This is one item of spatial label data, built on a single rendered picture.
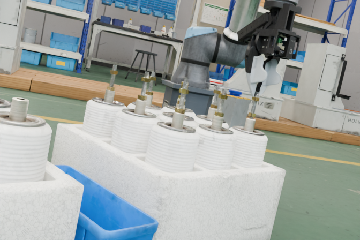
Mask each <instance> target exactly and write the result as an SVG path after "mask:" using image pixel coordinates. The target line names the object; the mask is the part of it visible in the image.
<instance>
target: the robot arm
mask: <svg viewBox="0 0 360 240"><path fill-rule="evenodd" d="M260 2H261V0H236V3H235V7H234V11H233V13H232V18H231V21H230V25H229V27H227V28H225V29H224V31H223V34H220V33H217V32H218V31H217V29H216V28H211V27H189V28H188V29H187V31H186V35H185V38H184V39H185V40H184V44H183V50H182V55H181V60H180V64H179V66H178V68H177V69H176V71H175V73H174V75H173V77H172V81H171V82H172V83H176V84H180V85H181V83H182V82H183V81H184V77H186V78H187V82H188V83H189V84H188V86H190V87H195V88H201V89H209V88H210V78H209V66H210V63H216V64H221V65H226V66H231V67H233V68H241V69H243V68H245V72H246V77H247V83H248V86H249V89H250V93H251V95H252V96H255V93H256V92H259V96H258V97H260V96H261V95H262V93H263V92H264V91H265V89H266V88H267V86H270V85H277V84H279V83H280V81H281V75H280V74H279V73H278V72H277V70H276V69H277V65H278V63H279V61H280V59H286V60H289V59H296V57H297V53H298V48H299V43H300V40H301V36H299V35H296V33H295V32H292V29H293V24H294V20H295V15H296V14H300V13H301V10H302V7H300V6H296V5H298V0H265V2H264V7H263V8H264V9H266V10H268V11H270V12H265V13H264V14H263V15H261V16H260V17H258V18H257V19H256V16H257V12H258V9H259V5H260ZM296 42H298V43H297V47H296V52H295V54H293V52H294V47H295V43H296ZM261 54H264V55H265V58H267V60H264V58H263V56H260V55H261ZM256 83H258V84H257V86H256Z"/></svg>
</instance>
